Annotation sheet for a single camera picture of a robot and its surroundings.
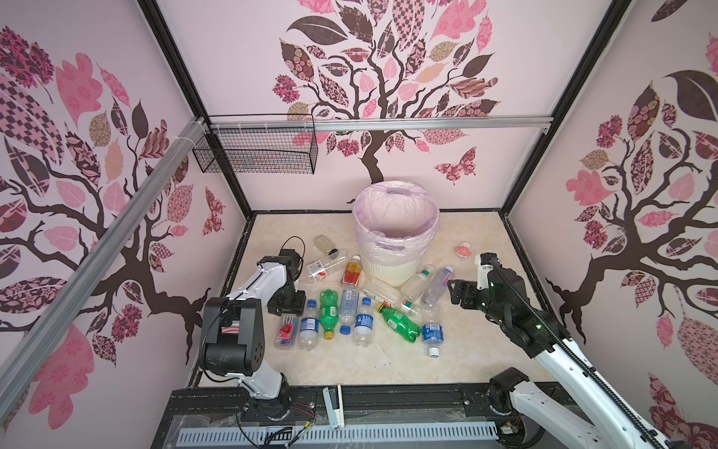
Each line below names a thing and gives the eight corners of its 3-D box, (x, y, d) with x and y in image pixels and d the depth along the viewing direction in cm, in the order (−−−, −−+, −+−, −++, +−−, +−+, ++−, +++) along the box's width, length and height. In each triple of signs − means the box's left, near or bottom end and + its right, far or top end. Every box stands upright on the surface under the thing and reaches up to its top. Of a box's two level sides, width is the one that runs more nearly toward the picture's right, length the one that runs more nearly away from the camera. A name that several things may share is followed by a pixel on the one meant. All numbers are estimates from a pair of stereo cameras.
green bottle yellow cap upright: (317, 340, 86) (315, 333, 82) (323, 296, 96) (321, 288, 92) (337, 340, 86) (335, 333, 82) (340, 296, 96) (338, 288, 92)
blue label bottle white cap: (424, 358, 83) (427, 352, 78) (421, 330, 88) (423, 324, 84) (443, 358, 83) (447, 352, 78) (438, 330, 88) (442, 324, 84)
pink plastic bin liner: (356, 295, 97) (352, 243, 74) (357, 238, 114) (355, 181, 91) (428, 295, 97) (447, 243, 74) (419, 237, 114) (432, 180, 91)
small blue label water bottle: (352, 345, 85) (351, 339, 81) (360, 300, 95) (360, 293, 91) (369, 347, 85) (369, 342, 81) (376, 302, 95) (376, 296, 91)
